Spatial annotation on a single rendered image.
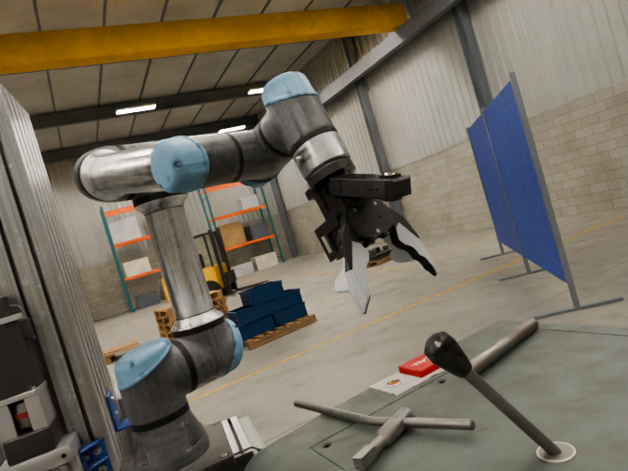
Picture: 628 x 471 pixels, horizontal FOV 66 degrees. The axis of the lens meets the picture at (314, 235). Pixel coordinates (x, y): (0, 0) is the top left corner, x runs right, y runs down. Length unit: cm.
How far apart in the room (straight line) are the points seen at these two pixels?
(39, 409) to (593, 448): 96
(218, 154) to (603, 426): 56
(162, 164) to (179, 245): 40
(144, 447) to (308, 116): 70
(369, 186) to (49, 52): 1078
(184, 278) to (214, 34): 1102
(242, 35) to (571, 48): 708
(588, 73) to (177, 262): 1110
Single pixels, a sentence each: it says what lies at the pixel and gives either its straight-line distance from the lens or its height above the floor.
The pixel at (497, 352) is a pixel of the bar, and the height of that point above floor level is 127.
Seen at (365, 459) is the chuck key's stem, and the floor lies 127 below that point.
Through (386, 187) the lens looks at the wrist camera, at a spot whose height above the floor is 155.
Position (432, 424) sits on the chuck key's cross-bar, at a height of 127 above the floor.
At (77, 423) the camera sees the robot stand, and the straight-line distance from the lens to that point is 124.
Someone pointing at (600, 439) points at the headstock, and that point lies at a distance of 59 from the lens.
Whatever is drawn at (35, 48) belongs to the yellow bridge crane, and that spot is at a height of 623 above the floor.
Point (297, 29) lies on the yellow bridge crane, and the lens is 1278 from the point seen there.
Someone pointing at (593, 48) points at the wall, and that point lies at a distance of 1170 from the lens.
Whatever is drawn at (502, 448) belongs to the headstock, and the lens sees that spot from 59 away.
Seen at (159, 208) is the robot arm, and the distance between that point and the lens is 107.
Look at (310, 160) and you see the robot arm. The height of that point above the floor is 162.
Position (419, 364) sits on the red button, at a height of 127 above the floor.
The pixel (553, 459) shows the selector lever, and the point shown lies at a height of 126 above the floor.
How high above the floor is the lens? 154
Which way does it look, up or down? 2 degrees down
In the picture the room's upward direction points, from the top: 16 degrees counter-clockwise
